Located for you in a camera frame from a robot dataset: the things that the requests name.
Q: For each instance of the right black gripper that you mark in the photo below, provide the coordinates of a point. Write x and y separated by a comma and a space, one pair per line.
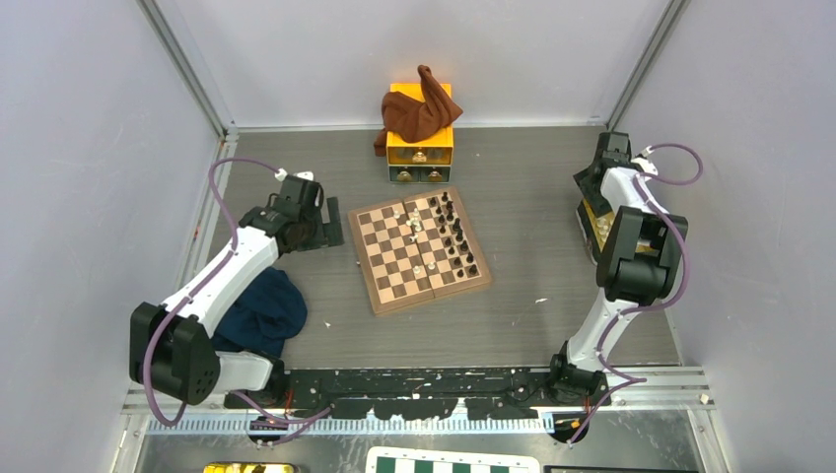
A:
599, 204

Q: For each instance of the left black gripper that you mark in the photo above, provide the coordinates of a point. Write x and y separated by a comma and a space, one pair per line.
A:
328, 235

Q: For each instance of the yellow metal tray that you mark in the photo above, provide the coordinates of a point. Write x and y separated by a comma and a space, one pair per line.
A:
595, 230

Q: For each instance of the wooden chess board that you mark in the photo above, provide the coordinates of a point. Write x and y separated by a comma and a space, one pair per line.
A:
394, 236

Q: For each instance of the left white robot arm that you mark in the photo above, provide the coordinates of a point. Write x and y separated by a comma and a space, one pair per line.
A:
170, 348

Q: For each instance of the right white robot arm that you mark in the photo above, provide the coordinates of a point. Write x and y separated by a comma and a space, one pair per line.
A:
634, 243

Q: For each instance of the green white chess mat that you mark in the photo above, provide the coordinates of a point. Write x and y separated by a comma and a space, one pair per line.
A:
411, 460

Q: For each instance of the dark blue cloth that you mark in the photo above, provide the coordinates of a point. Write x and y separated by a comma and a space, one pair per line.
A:
270, 311

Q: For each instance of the brown cloth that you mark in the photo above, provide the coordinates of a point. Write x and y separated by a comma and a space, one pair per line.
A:
417, 120

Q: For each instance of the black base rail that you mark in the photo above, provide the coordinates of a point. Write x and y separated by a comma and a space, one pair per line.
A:
430, 394

